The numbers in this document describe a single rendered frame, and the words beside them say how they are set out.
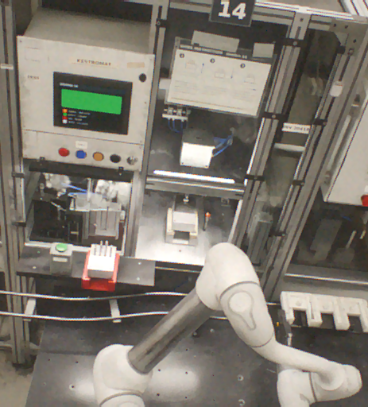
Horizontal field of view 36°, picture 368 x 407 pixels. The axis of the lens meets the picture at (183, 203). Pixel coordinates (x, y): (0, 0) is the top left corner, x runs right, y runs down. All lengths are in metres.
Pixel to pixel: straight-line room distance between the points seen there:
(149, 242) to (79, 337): 0.48
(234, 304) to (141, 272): 0.79
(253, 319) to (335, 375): 0.52
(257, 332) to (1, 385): 1.74
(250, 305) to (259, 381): 0.84
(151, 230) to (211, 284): 0.82
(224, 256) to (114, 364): 0.56
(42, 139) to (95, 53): 0.39
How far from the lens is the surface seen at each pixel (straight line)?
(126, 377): 2.01
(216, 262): 1.75
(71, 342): 2.41
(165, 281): 2.75
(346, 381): 2.12
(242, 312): 1.62
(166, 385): 2.33
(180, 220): 2.41
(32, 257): 2.38
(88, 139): 2.01
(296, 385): 2.14
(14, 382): 3.12
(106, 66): 1.85
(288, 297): 2.45
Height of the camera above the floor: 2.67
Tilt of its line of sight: 41 degrees down
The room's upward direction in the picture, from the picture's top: 11 degrees clockwise
